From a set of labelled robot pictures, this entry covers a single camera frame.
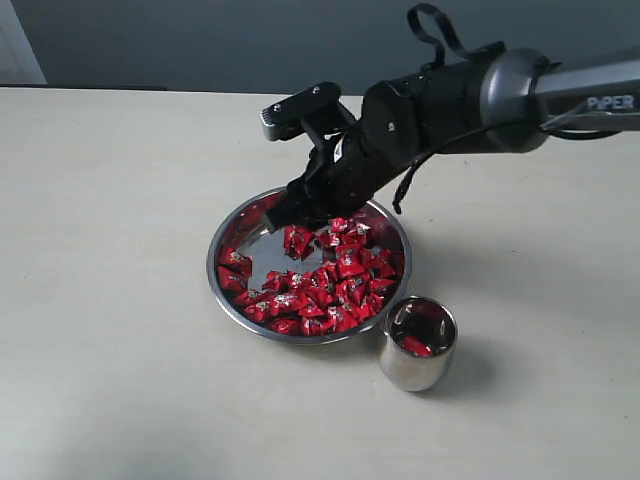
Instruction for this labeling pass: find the stainless steel cup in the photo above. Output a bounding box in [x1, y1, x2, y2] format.
[378, 296, 458, 393]

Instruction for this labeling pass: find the red candy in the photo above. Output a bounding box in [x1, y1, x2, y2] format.
[218, 247, 253, 277]
[401, 335, 433, 357]
[283, 225, 315, 261]
[216, 265, 248, 293]

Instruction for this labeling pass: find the black cable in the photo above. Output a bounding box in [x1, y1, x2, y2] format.
[392, 114, 640, 215]

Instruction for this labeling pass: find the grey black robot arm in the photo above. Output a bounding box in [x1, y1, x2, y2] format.
[261, 43, 639, 231]

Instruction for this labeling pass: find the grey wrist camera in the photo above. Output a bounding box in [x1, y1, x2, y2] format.
[260, 82, 356, 146]

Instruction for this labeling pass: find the round steel bowl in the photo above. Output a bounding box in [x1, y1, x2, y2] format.
[206, 187, 412, 345]

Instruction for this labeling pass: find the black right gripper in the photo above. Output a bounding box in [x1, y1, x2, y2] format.
[264, 127, 416, 232]

